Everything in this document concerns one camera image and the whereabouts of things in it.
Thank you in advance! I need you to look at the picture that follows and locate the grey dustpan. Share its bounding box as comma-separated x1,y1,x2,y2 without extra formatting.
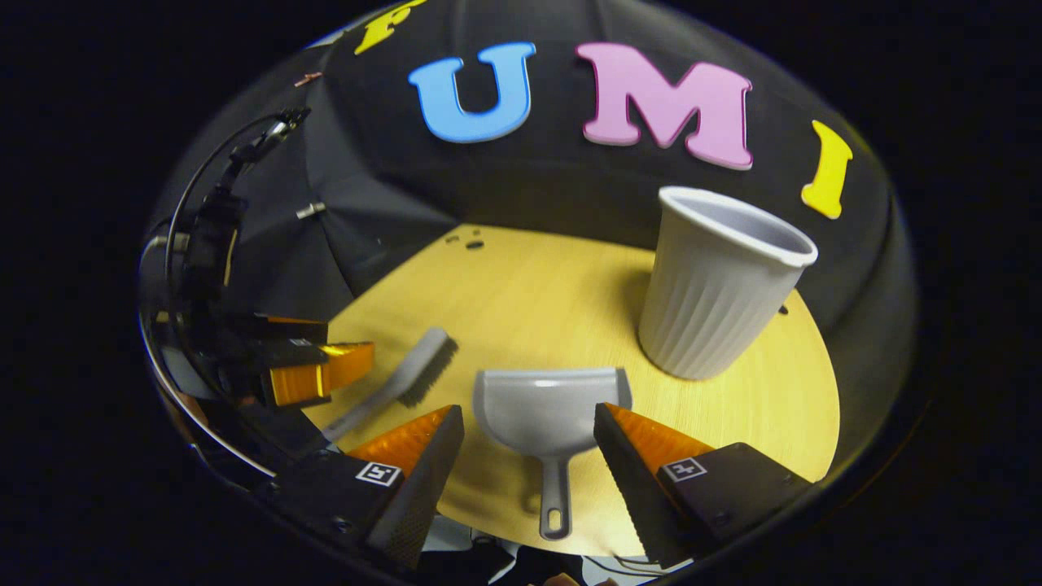
473,367,633,541

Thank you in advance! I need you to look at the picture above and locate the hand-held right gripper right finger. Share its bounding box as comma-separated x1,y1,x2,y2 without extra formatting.
593,402,813,570

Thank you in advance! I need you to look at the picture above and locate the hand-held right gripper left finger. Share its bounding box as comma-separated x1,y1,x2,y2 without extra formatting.
257,405,466,571

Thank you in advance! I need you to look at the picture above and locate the white ribbed garbage bin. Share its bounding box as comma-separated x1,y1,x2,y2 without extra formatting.
637,186,818,381

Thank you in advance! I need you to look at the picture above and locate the yellow wooden desktop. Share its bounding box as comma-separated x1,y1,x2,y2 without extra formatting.
303,224,841,558

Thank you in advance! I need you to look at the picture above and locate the black backdrop cloth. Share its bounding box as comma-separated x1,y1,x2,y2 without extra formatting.
147,0,917,465

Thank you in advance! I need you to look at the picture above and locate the small grey broom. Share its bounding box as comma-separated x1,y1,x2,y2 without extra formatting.
322,327,459,444

